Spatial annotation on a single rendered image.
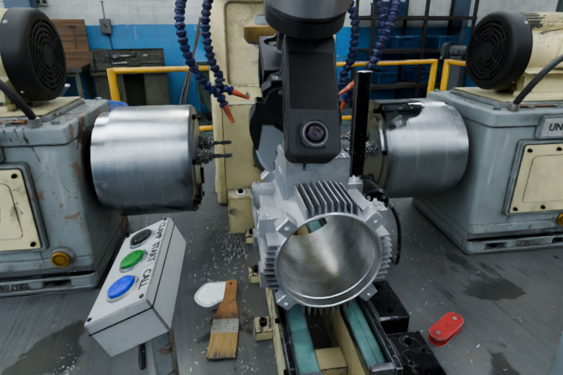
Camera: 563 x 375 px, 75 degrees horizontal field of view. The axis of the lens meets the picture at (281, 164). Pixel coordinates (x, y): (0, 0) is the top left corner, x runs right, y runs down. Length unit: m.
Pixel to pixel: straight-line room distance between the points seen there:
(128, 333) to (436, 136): 0.71
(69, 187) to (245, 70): 0.54
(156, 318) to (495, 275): 0.77
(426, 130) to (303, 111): 0.59
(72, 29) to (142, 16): 0.93
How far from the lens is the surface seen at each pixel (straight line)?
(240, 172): 1.01
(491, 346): 0.81
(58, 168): 0.81
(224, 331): 0.74
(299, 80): 0.32
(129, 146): 0.79
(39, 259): 0.92
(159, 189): 0.79
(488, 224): 1.03
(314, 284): 0.62
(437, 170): 0.90
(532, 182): 1.03
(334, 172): 0.57
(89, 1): 6.02
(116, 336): 0.44
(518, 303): 0.94
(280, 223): 0.50
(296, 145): 0.30
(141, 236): 0.52
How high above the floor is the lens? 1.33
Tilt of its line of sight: 20 degrees down
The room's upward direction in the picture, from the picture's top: straight up
